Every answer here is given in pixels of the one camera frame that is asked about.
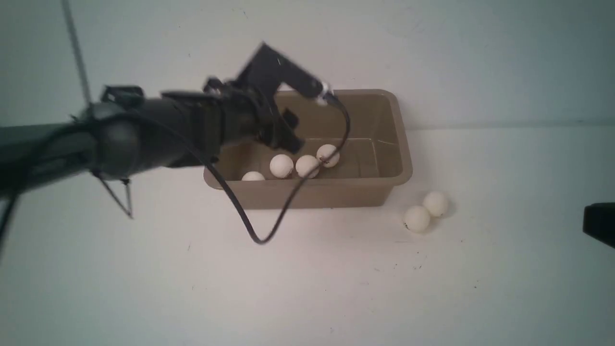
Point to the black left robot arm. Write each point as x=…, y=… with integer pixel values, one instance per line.
x=127, y=133

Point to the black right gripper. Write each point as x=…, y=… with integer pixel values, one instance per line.
x=599, y=222

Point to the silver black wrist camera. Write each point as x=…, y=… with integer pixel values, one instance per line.
x=268, y=69

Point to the white table-tennis ball with logo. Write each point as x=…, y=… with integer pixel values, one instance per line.
x=253, y=176

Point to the brown plastic bin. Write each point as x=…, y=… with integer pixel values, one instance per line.
x=373, y=161

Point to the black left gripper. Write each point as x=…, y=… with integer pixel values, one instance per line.
x=228, y=114

